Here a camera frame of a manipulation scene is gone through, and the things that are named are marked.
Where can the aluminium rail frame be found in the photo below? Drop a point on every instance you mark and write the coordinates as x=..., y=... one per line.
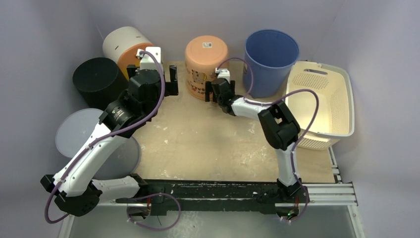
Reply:
x=331, y=213

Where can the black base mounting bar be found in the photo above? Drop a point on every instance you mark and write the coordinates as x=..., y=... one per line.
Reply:
x=163, y=195

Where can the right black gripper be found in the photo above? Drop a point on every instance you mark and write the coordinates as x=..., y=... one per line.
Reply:
x=210, y=89

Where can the white orange yellow drum toy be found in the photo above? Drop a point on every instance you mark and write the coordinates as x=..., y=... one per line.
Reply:
x=121, y=46

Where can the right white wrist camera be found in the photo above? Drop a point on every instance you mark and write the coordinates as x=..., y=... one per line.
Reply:
x=222, y=73

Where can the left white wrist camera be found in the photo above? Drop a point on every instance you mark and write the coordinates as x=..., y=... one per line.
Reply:
x=150, y=58

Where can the orange bucket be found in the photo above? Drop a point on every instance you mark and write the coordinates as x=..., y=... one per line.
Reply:
x=202, y=55

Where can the black large bucket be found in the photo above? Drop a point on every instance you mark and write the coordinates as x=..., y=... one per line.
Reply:
x=99, y=81

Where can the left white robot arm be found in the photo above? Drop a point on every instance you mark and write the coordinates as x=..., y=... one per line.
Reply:
x=73, y=188

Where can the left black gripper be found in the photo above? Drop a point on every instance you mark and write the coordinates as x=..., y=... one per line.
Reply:
x=171, y=86

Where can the cream laundry basket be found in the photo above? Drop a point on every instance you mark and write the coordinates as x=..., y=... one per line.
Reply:
x=330, y=119

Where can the blue bucket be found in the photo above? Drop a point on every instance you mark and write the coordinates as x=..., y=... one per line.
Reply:
x=269, y=54

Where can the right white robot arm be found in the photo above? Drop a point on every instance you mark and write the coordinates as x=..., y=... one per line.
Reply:
x=279, y=126

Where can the grey lavender bucket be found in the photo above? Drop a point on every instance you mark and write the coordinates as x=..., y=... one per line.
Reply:
x=74, y=132

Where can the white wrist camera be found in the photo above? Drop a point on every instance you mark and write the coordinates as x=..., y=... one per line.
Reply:
x=222, y=73
x=150, y=58

